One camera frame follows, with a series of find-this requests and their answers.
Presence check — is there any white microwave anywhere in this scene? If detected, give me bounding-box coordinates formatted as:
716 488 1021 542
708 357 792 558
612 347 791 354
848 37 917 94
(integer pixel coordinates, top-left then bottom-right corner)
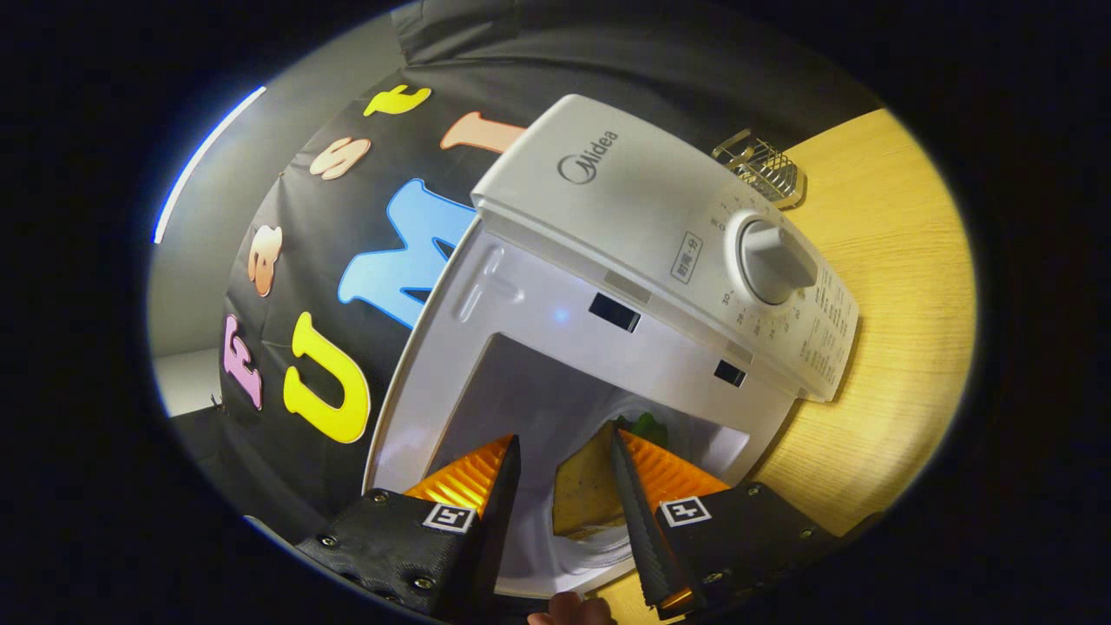
363 94 860 600

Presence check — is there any metal wire mesh holder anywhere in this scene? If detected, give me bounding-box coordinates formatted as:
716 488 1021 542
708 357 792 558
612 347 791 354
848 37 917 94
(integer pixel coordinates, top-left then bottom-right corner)
712 128 806 210

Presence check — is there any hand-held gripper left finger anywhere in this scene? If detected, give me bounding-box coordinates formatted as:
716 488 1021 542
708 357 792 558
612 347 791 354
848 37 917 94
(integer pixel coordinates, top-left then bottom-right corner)
295 434 523 622

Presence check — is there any brown bread lettuce sandwich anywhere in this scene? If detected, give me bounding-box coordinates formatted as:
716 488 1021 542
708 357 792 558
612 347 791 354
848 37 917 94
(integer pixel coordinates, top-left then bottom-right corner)
553 413 670 539

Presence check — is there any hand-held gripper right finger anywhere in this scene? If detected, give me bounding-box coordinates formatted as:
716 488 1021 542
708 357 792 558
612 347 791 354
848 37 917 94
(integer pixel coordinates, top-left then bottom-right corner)
610 423 841 621

